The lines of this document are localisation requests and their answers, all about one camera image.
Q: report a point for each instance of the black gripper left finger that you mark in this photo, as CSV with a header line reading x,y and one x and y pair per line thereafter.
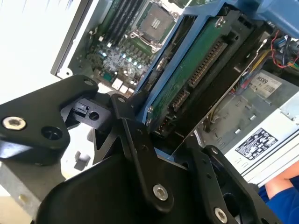
x,y
35,112

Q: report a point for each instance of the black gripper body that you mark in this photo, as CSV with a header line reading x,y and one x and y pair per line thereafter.
x,y
98,198

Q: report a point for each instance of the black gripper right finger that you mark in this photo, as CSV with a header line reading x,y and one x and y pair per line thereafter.
x,y
210,182

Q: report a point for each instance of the hard disk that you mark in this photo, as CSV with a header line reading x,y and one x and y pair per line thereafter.
x,y
187,81

